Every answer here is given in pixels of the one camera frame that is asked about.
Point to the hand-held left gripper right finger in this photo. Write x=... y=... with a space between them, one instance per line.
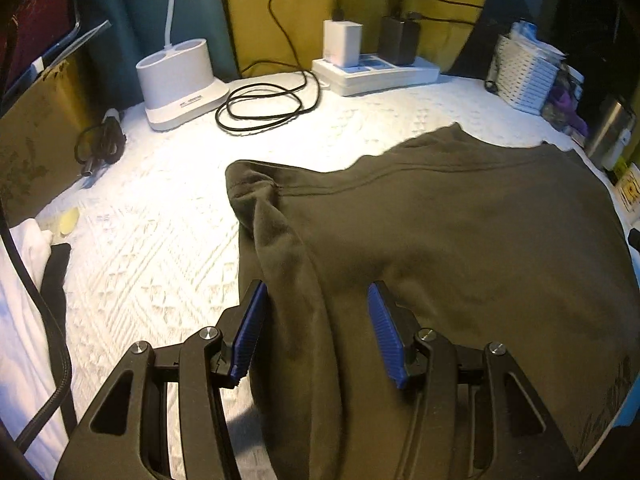
x=387 y=335

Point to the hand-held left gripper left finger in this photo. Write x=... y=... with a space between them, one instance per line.
x=250 y=330

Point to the dark olive sweater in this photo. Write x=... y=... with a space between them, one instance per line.
x=450 y=235

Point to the white textured bedspread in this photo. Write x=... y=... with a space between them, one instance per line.
x=150 y=235

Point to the small pale yellow item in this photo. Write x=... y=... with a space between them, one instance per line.
x=69 y=221

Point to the white pillow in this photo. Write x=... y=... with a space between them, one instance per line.
x=20 y=280

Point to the white desk lamp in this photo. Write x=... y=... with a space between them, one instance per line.
x=175 y=90

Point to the white power strip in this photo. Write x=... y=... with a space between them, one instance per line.
x=390 y=77

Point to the cream mug with cartoon print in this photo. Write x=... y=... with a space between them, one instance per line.
x=631 y=190

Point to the brown cardboard box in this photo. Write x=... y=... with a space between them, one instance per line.
x=35 y=135

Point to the purple soft item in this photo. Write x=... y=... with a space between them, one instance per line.
x=570 y=105

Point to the white woven plastic basket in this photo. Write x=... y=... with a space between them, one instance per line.
x=525 y=75

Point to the black charger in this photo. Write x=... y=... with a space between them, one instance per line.
x=397 y=40

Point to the white charger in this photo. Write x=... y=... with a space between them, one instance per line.
x=342 y=42

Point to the stainless steel thermos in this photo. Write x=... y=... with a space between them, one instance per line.
x=610 y=130

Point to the packets in basket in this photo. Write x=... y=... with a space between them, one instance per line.
x=525 y=30

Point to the clear tablet stand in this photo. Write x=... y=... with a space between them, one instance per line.
x=85 y=35

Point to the teal curtain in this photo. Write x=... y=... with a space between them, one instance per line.
x=125 y=10

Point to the tablet with red screen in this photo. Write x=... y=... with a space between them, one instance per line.
x=30 y=20

